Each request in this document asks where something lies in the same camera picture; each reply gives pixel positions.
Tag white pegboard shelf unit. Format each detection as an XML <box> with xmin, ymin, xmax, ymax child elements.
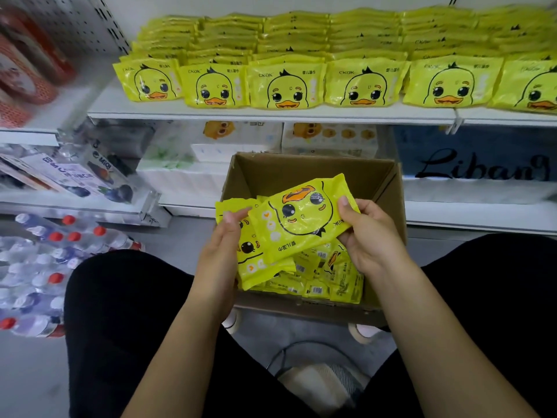
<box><xmin>0</xmin><ymin>0</ymin><xmax>171</xmax><ymax>230</ymax></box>

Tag person's black trousers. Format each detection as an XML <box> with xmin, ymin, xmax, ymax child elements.
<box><xmin>63</xmin><ymin>235</ymin><xmax>557</xmax><ymax>418</ymax></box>

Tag brown cardboard box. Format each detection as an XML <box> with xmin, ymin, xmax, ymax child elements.
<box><xmin>218</xmin><ymin>152</ymin><xmax>408</xmax><ymax>326</ymax></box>

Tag person's right cream clog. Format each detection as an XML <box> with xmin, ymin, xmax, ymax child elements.
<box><xmin>348</xmin><ymin>322</ymin><xmax>384</xmax><ymax>340</ymax></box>

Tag pack of red-capped bottles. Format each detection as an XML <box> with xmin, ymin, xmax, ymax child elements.
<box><xmin>0</xmin><ymin>211</ymin><xmax>144</xmax><ymax>338</ymax></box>

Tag person's left forearm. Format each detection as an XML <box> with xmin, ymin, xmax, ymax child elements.
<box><xmin>122</xmin><ymin>300</ymin><xmax>240</xmax><ymax>418</ymax></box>

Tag person's right forearm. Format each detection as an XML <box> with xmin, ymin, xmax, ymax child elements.
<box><xmin>374</xmin><ymin>252</ymin><xmax>541</xmax><ymax>418</ymax></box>

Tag metal frame stool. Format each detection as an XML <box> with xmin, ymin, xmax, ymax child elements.
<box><xmin>265</xmin><ymin>339</ymin><xmax>371</xmax><ymax>415</ymax></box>

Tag person's left hand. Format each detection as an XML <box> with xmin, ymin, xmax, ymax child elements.
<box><xmin>190</xmin><ymin>207</ymin><xmax>254</xmax><ymax>323</ymax></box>

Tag person's right hand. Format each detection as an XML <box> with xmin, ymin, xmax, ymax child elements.
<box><xmin>335</xmin><ymin>196</ymin><xmax>410</xmax><ymax>279</ymax></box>

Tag green white tissue pack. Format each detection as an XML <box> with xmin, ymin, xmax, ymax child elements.
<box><xmin>139</xmin><ymin>121</ymin><xmax>229</xmax><ymax>206</ymax></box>

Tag white metal shelf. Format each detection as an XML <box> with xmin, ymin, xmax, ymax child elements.
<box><xmin>87</xmin><ymin>0</ymin><xmax>557</xmax><ymax>236</ymax></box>

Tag MIQI boxes with fruit print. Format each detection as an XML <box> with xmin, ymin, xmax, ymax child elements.
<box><xmin>0</xmin><ymin>143</ymin><xmax>136</xmax><ymax>204</ymax></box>

